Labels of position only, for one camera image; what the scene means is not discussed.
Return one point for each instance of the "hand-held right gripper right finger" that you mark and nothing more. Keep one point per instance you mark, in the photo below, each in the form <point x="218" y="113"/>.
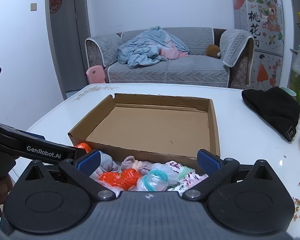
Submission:
<point x="208" y="161"/>

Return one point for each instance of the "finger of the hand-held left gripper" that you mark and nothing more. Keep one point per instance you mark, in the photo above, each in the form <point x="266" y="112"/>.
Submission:
<point x="36" y="136"/>
<point x="40" y="151"/>

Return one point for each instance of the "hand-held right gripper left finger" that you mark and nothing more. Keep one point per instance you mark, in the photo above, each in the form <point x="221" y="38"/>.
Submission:
<point x="90" y="160"/>

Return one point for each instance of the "small orange plastic bag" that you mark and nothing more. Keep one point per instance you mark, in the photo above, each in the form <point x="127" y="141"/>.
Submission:
<point x="83" y="146"/>

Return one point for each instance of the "mauve cloth roll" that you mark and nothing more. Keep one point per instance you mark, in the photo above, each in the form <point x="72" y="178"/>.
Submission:
<point x="133" y="165"/>

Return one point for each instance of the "cardboard box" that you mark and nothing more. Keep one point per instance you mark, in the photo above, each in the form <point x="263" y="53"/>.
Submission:
<point x="150" y="127"/>

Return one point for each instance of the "person's left hand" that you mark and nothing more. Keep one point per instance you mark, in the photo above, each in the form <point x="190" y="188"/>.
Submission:
<point x="1" y="192"/>

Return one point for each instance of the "grey sock roll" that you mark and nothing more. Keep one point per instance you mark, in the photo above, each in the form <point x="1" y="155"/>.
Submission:
<point x="107" y="165"/>

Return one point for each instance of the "clear plastic bag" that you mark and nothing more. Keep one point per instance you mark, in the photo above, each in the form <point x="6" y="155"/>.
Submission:
<point x="110" y="188"/>

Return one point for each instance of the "clear bag with teal band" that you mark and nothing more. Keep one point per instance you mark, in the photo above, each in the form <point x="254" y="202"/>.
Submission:
<point x="152" y="182"/>

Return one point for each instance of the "grey door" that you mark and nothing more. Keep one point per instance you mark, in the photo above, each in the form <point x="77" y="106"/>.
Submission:
<point x="65" y="42"/>

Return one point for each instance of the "black knit beanie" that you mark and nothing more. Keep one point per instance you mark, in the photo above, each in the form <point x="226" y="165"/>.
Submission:
<point x="272" y="107"/>

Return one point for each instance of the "pink plastic stool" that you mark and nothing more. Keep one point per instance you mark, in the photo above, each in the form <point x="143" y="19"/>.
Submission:
<point x="96" y="73"/>

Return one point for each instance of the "grey sofa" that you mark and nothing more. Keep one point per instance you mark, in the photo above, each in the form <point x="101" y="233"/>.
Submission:
<point x="190" y="70"/>

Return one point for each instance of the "scattered nut shells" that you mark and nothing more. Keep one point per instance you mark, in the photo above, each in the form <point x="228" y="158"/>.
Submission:
<point x="298" y="201"/>

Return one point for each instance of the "red round door decoration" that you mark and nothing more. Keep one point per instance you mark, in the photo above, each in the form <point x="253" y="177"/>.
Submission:
<point x="55" y="3"/>

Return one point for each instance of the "green cup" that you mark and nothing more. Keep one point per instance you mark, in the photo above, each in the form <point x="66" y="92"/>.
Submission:
<point x="291" y="92"/>

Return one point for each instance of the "brown plush toy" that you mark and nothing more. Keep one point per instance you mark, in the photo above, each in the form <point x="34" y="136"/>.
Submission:
<point x="212" y="51"/>

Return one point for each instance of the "grey quilted armrest cover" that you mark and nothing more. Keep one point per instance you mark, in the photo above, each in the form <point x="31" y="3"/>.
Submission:
<point x="102" y="45"/>
<point x="233" y="45"/>

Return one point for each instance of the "pink cloth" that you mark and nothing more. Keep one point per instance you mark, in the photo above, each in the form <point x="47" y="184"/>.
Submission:
<point x="172" y="53"/>

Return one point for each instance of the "light blue blanket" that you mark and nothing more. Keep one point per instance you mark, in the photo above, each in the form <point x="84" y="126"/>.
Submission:
<point x="145" y="47"/>

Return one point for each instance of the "fridge with floral stickers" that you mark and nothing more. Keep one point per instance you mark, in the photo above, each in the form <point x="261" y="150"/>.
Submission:
<point x="265" y="42"/>

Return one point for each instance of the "wall light switch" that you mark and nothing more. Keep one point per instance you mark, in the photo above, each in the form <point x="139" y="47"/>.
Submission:
<point x="33" y="7"/>

